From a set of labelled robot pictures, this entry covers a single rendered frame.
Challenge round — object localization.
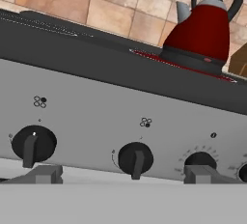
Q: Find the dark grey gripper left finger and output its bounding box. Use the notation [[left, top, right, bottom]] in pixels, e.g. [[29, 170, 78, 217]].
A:
[[2, 165, 64, 184]]

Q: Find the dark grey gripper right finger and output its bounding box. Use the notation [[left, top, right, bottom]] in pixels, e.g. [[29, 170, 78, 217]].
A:
[[183, 165, 244, 184]]

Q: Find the black stove knob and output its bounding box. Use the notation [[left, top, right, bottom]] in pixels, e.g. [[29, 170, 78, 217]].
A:
[[184, 152, 218, 170], [117, 141, 154, 181], [11, 125, 58, 169], [237, 163, 247, 182]]

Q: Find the grey stove with black hob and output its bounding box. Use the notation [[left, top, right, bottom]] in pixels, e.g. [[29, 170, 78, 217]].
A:
[[0, 9, 247, 183]]

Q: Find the brown wooden box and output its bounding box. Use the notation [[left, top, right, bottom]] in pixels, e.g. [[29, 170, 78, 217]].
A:
[[228, 43, 247, 78]]

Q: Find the red kettle with black handle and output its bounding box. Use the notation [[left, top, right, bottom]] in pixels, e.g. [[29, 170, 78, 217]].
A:
[[159, 0, 247, 77]]

